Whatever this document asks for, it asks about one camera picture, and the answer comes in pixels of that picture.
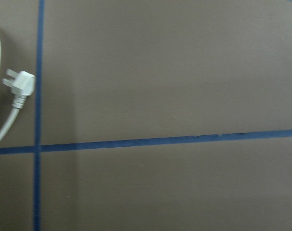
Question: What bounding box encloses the white plug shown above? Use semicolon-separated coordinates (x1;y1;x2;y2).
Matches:
2;69;36;109

